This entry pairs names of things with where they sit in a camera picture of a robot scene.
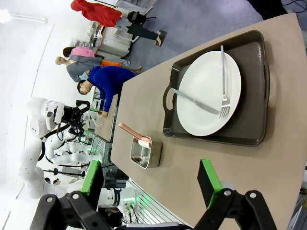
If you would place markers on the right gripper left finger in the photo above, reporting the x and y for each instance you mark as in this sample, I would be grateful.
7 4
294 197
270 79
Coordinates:
92 177

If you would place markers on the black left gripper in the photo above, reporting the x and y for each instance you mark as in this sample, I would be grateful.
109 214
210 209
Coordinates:
72 115

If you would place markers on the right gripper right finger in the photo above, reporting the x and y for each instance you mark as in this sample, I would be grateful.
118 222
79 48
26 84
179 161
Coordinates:
208 182

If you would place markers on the silver table knife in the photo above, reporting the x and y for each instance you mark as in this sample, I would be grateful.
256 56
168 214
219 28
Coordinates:
192 99

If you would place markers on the white dinner plate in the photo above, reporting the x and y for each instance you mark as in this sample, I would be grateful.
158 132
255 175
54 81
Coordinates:
204 95

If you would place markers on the dark brown serving tray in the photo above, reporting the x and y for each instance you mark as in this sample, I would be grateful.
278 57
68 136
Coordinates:
251 95

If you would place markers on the silver fork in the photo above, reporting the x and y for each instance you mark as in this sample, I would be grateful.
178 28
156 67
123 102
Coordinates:
224 72

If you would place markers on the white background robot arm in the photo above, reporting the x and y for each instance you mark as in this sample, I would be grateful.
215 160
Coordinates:
72 157

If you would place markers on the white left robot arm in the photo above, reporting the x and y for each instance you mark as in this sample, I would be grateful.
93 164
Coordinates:
31 172

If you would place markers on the brown background table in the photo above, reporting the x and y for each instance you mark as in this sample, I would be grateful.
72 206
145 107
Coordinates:
106 119

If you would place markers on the person in blue sweater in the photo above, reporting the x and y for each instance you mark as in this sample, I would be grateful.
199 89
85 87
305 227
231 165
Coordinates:
110 81

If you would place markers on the mannequin in grey jacket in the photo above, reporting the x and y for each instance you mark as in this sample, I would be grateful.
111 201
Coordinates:
76 65

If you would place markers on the rectangular steel container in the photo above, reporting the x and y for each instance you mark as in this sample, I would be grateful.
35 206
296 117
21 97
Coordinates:
156 153

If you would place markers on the person in pink top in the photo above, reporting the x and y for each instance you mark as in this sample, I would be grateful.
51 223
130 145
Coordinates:
81 51

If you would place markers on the white desk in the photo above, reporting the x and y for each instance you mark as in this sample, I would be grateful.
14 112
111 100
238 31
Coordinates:
115 45

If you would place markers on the mannequin in red top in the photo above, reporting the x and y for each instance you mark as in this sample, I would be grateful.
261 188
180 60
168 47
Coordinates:
100 12

